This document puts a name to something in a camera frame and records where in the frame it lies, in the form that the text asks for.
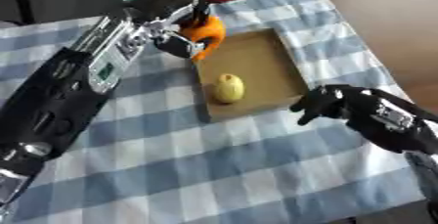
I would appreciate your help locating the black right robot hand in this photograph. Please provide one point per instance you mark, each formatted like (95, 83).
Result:
(322, 102)

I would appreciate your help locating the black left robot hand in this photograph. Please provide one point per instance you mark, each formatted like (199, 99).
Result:
(162, 1)

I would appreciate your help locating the orange toy fruit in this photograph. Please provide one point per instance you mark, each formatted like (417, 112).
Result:
(210, 31)

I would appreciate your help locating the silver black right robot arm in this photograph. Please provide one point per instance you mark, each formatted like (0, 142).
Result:
(393, 120)

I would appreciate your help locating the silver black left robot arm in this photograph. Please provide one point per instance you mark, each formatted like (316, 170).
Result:
(54, 104)

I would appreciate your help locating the tan cardboard box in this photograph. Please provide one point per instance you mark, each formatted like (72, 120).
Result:
(256, 61)

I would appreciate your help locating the yellow toy lemon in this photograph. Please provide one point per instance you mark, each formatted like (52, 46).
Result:
(229, 88)

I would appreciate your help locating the black chair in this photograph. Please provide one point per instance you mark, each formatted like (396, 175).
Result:
(14, 1)

